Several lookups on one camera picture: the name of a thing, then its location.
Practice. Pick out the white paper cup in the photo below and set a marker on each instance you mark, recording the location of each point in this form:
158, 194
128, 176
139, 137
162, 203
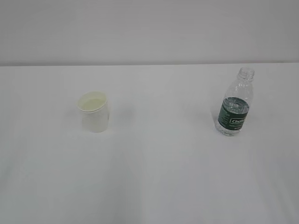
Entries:
94, 110

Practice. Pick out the clear water bottle green label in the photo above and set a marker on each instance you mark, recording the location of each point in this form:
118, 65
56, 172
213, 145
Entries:
236, 103

